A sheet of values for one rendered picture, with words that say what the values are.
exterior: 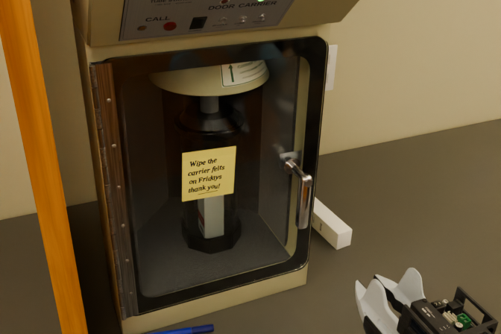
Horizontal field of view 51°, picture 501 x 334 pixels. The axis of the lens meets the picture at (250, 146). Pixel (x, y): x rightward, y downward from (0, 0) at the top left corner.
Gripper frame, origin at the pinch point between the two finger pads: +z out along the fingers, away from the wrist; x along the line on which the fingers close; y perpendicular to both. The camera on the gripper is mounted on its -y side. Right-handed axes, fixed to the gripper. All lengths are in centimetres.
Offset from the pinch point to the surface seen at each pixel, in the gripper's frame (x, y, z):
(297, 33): -0.1, 25.0, 22.7
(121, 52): 22.9, 24.8, 22.8
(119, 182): 24.8, 8.2, 21.6
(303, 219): 0.3, -0.7, 16.5
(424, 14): -60, 13, 66
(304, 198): 0.3, 3.0, 16.5
